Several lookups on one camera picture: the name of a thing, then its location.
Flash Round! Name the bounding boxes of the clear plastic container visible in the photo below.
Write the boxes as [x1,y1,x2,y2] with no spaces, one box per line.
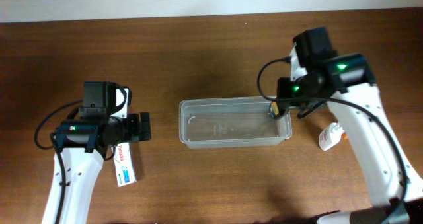
[179,96,292,149]

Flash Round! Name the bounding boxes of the white Panadol medicine box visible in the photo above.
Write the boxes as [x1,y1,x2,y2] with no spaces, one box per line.
[114,143,137,187]

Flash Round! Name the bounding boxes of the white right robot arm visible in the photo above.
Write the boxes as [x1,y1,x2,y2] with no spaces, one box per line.
[272,52,422,223]

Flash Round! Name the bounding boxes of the white pump lotion bottle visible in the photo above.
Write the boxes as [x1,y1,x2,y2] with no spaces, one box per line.
[318,122,344,151]

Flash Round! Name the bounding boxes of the dark syrup bottle white cap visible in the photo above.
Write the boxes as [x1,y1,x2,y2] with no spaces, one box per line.
[268,102,289,120]

